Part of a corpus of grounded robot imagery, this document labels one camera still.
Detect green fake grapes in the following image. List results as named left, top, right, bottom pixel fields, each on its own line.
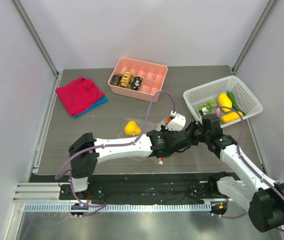
left=196, top=101, right=215, bottom=116

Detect yellow fake mango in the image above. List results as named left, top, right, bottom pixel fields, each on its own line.
left=220, top=111, right=243, bottom=124

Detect yellow fake lemon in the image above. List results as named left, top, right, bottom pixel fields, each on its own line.
left=217, top=92, right=232, bottom=113

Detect clear zip top bag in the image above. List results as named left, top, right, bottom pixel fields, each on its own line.
left=118, top=114, right=182, bottom=166

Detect yellow fake bell pepper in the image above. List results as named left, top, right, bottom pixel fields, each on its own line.
left=124, top=120, right=141, bottom=136

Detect purple fake eggplant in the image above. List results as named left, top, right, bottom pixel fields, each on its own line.
left=214, top=108, right=220, bottom=117

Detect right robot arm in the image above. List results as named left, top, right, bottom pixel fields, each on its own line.
left=186, top=114, right=284, bottom=233

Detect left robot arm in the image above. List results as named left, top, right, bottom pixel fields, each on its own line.
left=69, top=130, right=191, bottom=200

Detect green fake chili pepper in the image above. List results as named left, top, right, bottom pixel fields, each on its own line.
left=226, top=91, right=246, bottom=116

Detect black sprinkled fake pastry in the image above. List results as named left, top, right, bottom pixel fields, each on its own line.
left=130, top=76, right=143, bottom=91

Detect yellow striped fake donut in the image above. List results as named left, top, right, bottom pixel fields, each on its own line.
left=119, top=71, right=133, bottom=89

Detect dark chocolate fake donut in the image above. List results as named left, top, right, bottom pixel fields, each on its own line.
left=111, top=75, right=122, bottom=86

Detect white plastic basket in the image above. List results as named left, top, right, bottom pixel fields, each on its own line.
left=183, top=75, right=263, bottom=128

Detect pink compartment tray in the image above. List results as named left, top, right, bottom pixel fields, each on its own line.
left=108, top=57, right=168, bottom=102

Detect blue folded cloth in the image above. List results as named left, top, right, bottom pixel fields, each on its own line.
left=72, top=77, right=108, bottom=119

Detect pink folded cloth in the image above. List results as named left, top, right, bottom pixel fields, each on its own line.
left=55, top=77, right=108, bottom=119

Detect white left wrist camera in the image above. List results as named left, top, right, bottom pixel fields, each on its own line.
left=165, top=110, right=186, bottom=131

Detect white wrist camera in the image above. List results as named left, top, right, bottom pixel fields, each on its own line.
left=165, top=110, right=186, bottom=131
left=199, top=107, right=208, bottom=116

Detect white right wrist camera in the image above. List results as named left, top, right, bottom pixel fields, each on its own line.
left=199, top=107, right=208, bottom=116

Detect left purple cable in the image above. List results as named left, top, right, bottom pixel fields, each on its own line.
left=55, top=90, right=177, bottom=217

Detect purple cable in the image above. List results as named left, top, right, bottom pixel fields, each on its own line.
left=55, top=90, right=177, bottom=217
left=206, top=105, right=284, bottom=232

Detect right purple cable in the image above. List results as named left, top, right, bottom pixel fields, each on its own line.
left=206, top=105, right=284, bottom=232

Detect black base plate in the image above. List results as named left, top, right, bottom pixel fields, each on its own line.
left=59, top=171, right=238, bottom=204

